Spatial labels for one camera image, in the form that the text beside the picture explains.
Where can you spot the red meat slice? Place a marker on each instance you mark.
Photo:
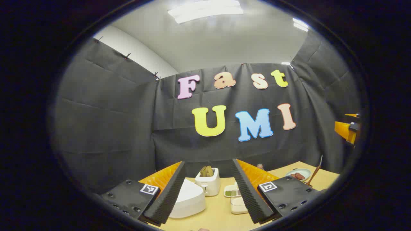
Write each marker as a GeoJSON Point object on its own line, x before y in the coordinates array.
{"type": "Point", "coordinates": [301, 176]}
{"type": "Point", "coordinates": [294, 175]}

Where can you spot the clear plastic water bottle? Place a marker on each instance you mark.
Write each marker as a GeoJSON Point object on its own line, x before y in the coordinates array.
{"type": "Point", "coordinates": [260, 166]}

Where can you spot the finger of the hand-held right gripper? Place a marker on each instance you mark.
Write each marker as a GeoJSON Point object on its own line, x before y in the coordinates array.
{"type": "Point", "coordinates": [351, 116]}
{"type": "Point", "coordinates": [345, 131]}

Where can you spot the small ceiling light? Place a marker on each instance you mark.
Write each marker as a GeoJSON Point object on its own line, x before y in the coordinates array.
{"type": "Point", "coordinates": [300, 24]}

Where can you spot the white toaster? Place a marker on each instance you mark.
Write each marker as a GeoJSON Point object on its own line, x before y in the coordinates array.
{"type": "Point", "coordinates": [208, 186]}

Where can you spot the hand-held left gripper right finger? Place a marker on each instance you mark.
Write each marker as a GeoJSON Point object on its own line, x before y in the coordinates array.
{"type": "Point", "coordinates": [250, 195]}

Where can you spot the black backdrop cloth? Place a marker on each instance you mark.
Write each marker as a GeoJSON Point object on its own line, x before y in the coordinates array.
{"type": "Point", "coordinates": [128, 128]}

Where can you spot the brown wooden spoon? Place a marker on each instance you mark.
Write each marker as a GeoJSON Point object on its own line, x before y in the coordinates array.
{"type": "Point", "coordinates": [313, 176]}

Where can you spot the clear glass container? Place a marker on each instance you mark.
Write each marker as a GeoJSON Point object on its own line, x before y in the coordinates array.
{"type": "Point", "coordinates": [237, 205]}

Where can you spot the white rice cooker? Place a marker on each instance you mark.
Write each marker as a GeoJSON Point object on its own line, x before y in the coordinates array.
{"type": "Point", "coordinates": [189, 199]}

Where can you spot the large ceiling light panel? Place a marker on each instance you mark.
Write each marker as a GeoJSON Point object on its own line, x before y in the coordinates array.
{"type": "Point", "coordinates": [205, 11]}

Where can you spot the brown bread slice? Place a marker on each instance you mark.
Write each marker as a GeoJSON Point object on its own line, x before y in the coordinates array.
{"type": "Point", "coordinates": [203, 171]}
{"type": "Point", "coordinates": [210, 170]}

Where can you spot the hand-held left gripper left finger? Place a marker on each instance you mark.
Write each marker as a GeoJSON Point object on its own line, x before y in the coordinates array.
{"type": "Point", "coordinates": [167, 195]}

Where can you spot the pale green plate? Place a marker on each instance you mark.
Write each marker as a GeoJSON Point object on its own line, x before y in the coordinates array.
{"type": "Point", "coordinates": [303, 173]}

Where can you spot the white divided dish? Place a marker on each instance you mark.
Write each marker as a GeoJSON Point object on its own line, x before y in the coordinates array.
{"type": "Point", "coordinates": [232, 189]}

